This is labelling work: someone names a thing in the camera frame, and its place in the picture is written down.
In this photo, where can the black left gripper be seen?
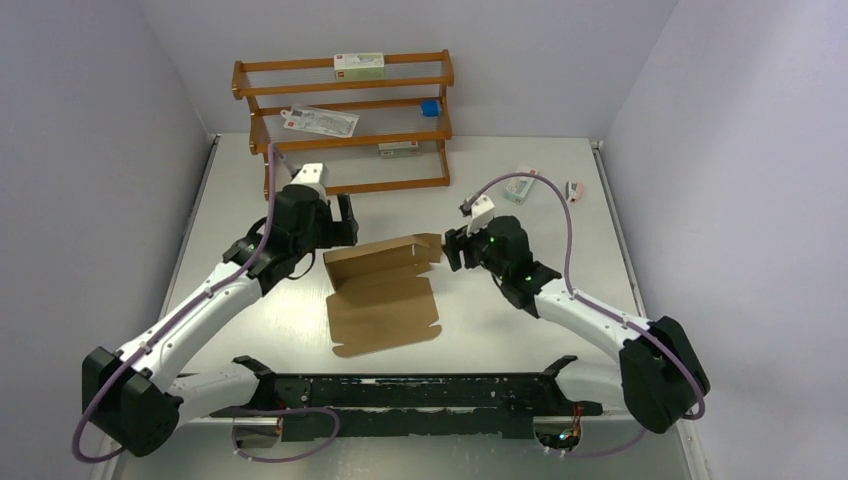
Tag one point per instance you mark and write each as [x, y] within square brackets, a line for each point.
[336, 232]

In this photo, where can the small grey box lower shelf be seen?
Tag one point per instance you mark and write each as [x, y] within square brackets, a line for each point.
[400, 149]

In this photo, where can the small pink stapler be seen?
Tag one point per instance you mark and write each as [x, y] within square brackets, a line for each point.
[573, 191]

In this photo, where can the white teal small carton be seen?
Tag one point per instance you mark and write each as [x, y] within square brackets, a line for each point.
[517, 188]

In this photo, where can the orange wooden shelf rack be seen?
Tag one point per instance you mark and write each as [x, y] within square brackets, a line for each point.
[388, 113]

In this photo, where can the blue white small roll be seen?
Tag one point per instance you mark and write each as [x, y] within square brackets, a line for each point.
[431, 108]

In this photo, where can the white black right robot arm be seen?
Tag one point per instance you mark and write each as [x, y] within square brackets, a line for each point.
[655, 373]

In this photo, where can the brown cardboard box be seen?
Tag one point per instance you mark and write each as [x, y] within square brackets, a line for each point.
[382, 298]

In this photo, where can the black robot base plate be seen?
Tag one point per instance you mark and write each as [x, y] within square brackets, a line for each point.
[506, 404]

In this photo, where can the white green box top shelf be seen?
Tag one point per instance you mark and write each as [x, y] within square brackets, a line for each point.
[350, 67]

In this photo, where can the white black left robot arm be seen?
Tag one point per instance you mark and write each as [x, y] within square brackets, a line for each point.
[138, 395]

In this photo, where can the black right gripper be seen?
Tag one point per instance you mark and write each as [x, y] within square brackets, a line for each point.
[455, 241]

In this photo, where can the clear plastic blister pack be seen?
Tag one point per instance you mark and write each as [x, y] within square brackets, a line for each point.
[319, 121]

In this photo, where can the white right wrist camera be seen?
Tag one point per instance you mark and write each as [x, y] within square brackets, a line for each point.
[478, 212]

